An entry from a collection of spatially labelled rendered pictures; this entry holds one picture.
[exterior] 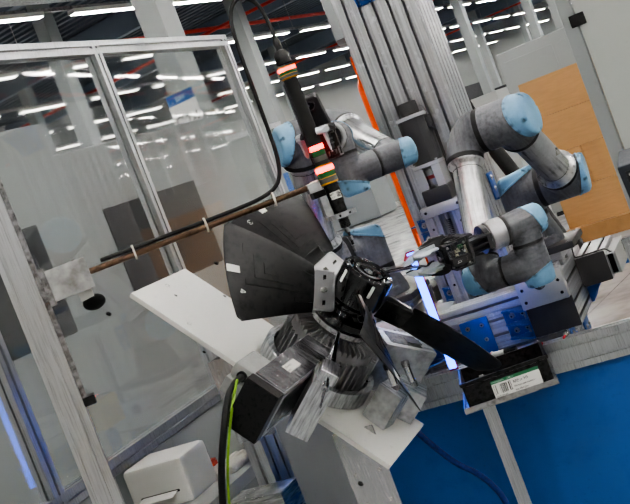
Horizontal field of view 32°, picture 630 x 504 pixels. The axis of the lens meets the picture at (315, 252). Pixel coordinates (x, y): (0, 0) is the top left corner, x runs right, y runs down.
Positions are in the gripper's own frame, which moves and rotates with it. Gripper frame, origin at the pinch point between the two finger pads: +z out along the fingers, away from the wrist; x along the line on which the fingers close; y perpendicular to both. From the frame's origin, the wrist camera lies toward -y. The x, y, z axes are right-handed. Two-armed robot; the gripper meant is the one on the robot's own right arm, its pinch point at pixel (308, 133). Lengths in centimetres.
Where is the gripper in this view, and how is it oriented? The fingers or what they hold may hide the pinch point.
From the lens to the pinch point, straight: 254.4
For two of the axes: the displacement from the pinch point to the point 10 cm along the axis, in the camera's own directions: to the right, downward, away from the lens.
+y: 3.6, 9.3, 0.6
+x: -9.1, 3.3, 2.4
